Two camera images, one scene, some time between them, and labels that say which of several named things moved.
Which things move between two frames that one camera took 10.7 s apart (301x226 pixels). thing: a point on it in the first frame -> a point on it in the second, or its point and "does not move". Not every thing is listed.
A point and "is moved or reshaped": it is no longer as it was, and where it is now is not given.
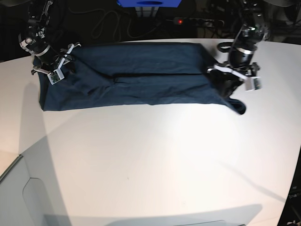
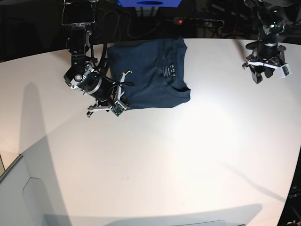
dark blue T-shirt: [155, 73] is moved or reshaped
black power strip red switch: [197, 21] does not move
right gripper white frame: [227, 83] -> [283, 69]
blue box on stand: [149, 3] does not move
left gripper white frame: [70, 65] -> [118, 107]
